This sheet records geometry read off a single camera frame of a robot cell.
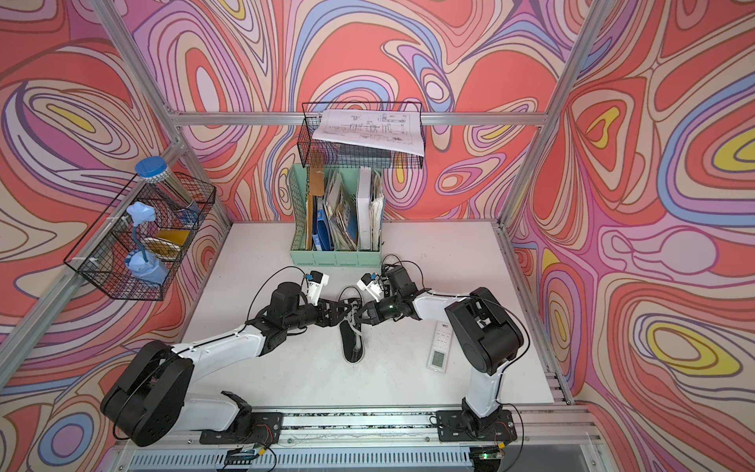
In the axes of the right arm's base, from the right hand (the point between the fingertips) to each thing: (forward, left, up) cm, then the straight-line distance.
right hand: (358, 325), depth 87 cm
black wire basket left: (+11, +51, +30) cm, 60 cm away
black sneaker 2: (+22, -10, -1) cm, 24 cm away
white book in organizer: (+32, -3, +18) cm, 36 cm away
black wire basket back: (+53, +12, +25) cm, 60 cm away
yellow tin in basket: (+9, +45, +29) cm, 54 cm away
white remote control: (-7, -24, -4) cm, 25 cm away
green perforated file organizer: (+31, +6, +18) cm, 36 cm away
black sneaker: (-2, +2, -1) cm, 3 cm away
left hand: (+2, +3, +6) cm, 7 cm away
